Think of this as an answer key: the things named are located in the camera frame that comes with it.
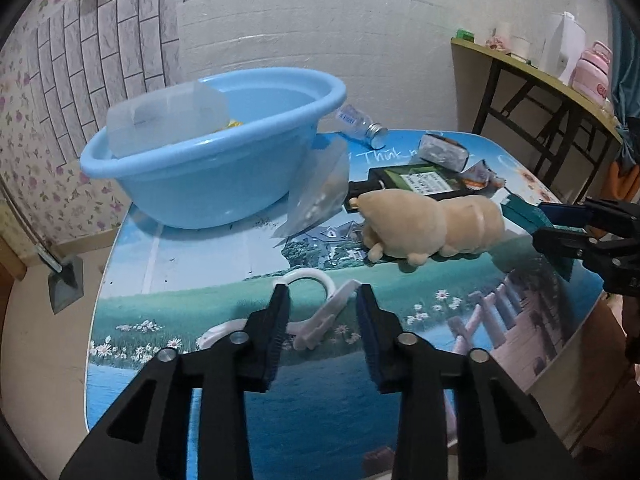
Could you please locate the clear plastic box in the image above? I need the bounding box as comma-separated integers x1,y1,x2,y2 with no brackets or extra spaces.
106,81,231,157

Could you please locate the grey dustpan with metal handle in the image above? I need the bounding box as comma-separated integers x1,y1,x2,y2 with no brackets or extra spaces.
0,192,84,315

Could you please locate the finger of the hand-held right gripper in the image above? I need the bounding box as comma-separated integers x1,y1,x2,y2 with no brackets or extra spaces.
532,227,640,271
537,198,640,236

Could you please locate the clear plastic bottle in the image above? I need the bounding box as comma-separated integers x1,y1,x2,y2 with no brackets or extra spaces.
334,105,389,150

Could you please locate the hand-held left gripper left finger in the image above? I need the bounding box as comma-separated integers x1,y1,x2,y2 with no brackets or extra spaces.
59,282,292,480

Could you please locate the light blue plastic basin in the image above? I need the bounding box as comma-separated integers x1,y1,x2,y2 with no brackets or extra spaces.
80,67,347,230

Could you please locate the teal curtain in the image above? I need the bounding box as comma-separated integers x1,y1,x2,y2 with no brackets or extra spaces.
607,0,640,126

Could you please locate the clear zip plastic bag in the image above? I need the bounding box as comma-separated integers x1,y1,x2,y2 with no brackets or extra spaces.
272,139,351,249

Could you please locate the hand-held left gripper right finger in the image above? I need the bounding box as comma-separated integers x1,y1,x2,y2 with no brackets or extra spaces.
356,284,586,480

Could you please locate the yellow-edged folding side table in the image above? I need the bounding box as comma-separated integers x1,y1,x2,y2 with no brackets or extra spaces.
450,35,626,202

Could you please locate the pink flowered cup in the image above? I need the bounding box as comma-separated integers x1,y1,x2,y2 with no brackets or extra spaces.
486,22,512,52

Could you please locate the black bottle with green label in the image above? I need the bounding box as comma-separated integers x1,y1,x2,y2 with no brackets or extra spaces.
344,162,471,212

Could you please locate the brown wooden door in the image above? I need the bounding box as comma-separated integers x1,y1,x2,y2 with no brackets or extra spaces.
0,230,27,282

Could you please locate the beige plush toy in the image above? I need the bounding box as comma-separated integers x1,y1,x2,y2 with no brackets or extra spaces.
348,191,505,266

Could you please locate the small printed carton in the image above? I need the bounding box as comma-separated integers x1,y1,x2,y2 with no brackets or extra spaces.
416,132,471,173

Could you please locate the white electric kettle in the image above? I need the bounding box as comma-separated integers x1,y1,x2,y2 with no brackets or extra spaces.
540,11,587,86

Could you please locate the orange cloth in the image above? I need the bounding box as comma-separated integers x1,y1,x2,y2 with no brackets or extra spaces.
602,159,640,202

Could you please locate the small snack packet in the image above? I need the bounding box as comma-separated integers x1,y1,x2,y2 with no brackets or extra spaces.
460,159,507,192

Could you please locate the pink rice cooker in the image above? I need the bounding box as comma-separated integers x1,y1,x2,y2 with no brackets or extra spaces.
571,41,614,106

